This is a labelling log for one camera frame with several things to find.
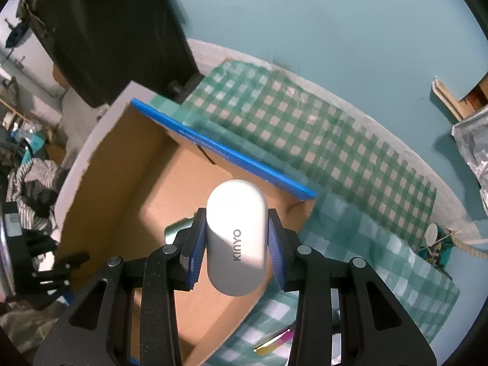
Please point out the red and gold slim bar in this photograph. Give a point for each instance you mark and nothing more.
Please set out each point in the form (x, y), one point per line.
(275, 341)

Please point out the crumpled silver foil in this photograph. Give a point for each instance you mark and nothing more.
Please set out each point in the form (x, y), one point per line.
(474, 148)

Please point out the teal box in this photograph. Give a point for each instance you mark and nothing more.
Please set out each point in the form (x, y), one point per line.
(33, 143)

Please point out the green checked tablecloth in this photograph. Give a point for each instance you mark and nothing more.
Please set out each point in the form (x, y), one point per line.
(305, 122)

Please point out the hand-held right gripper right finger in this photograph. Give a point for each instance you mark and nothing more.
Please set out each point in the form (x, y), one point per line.
(275, 253)

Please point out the green tin can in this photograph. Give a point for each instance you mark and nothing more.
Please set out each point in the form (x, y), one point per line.
(179, 228)

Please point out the small white round disc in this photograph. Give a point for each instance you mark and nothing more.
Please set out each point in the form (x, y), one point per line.
(433, 234)

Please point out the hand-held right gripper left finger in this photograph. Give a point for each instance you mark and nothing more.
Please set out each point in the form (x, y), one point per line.
(195, 253)

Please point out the striped cloth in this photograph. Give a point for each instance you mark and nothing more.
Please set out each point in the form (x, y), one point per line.
(34, 186)

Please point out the wooden plank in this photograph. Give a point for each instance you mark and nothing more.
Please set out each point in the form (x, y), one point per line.
(448, 101)

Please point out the dark cloth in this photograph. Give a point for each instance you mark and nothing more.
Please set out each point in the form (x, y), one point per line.
(106, 34)

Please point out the cardboard box with blue edge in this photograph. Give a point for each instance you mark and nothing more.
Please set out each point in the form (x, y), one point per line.
(160, 183)

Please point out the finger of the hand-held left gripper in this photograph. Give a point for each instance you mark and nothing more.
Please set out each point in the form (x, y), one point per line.
(64, 265)
(40, 242)

